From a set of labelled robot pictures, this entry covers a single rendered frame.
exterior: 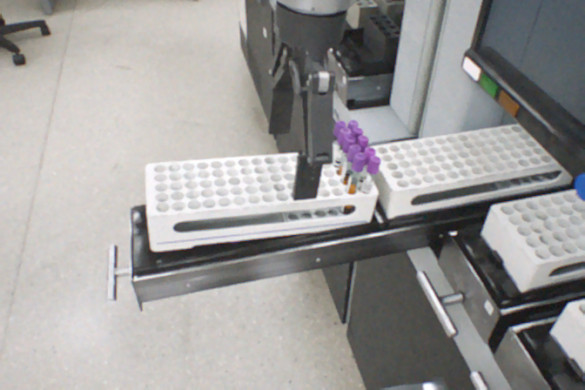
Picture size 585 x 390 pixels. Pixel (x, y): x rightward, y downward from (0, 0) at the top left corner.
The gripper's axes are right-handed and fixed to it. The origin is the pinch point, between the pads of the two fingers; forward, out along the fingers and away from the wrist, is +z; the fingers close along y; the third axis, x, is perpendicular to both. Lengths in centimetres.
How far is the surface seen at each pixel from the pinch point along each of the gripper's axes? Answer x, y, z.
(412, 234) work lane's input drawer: 17.0, 6.7, 10.2
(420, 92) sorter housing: 30.2, -21.5, 4.6
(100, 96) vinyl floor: -43, -177, 96
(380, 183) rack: 13.3, 1.1, 5.2
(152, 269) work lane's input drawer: -18.4, 5.6, 12.4
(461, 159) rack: 25.2, 0.9, 2.1
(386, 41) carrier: 28.0, -34.7, 0.8
